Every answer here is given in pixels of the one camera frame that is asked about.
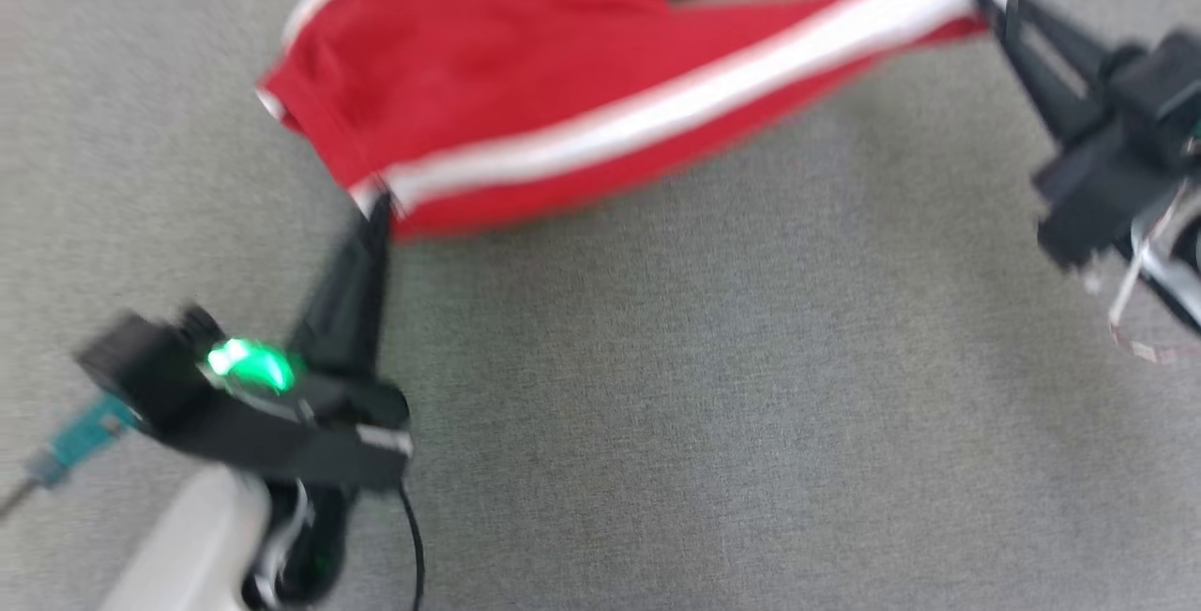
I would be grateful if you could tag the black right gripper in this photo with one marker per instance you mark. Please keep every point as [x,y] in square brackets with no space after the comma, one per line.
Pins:
[1107,189]

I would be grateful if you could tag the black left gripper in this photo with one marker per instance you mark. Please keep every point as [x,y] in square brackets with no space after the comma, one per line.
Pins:
[310,442]

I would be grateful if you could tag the red shorts with white stripe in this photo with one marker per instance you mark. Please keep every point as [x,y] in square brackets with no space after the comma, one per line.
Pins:
[469,57]

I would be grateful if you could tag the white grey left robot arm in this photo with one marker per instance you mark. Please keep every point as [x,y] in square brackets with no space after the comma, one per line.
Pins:
[188,545]

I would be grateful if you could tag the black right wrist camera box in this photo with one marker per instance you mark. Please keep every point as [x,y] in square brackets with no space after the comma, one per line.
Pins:
[1168,76]

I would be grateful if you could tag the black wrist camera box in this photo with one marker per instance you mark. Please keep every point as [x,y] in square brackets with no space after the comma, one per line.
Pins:
[141,367]
[1168,76]

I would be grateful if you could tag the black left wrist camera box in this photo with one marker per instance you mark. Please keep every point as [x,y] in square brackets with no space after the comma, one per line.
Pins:
[141,367]

